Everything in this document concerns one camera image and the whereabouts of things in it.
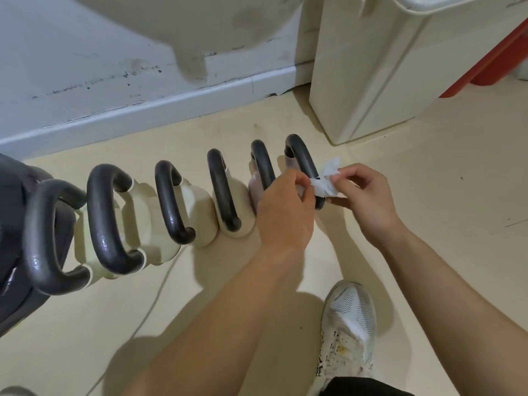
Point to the person's right hand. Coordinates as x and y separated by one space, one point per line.
375 206

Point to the person's left hand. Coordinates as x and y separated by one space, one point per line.
280 218

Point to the person's left thumb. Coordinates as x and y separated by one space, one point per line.
306 191

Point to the person's right thumb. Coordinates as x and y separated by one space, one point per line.
342 200

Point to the white wipe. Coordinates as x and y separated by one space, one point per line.
324 181

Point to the person's right forearm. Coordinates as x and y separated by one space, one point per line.
453 301

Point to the person's left forearm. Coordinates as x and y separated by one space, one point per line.
231 321

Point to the white mesh sneaker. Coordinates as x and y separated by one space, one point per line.
350 325

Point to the white baseboard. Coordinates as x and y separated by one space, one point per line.
144 111

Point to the black trouser leg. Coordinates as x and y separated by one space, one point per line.
363 387

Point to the red plastic object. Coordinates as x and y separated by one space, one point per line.
491 61

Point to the large dark grey kettlebell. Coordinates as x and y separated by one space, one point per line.
12 226

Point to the grey object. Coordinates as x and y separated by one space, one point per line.
16 391

